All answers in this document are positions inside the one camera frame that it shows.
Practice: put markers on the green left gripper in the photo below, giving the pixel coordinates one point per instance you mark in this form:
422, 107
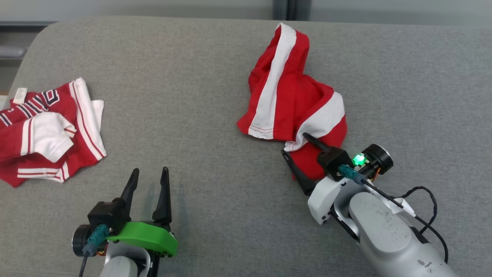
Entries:
150, 236

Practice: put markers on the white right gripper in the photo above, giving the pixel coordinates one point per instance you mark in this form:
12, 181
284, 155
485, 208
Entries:
323, 200

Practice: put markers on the red shorts with white stripe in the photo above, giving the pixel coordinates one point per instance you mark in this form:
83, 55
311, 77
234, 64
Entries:
284, 96

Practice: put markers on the red white striped jersey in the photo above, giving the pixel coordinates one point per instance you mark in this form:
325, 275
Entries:
38, 134

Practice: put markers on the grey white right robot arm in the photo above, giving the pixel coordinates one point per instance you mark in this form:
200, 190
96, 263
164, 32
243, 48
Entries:
384, 227

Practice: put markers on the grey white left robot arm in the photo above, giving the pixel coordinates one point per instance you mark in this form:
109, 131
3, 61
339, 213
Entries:
119, 267

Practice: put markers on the grey flat object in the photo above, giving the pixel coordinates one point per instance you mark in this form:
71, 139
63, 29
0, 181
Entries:
11, 51

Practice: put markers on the dark shelf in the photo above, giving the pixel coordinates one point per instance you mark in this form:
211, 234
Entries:
23, 24

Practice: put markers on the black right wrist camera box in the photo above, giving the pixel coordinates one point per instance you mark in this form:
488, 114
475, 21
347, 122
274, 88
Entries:
332, 159

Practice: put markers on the dark grey wall pillar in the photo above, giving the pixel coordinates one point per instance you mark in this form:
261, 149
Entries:
290, 9

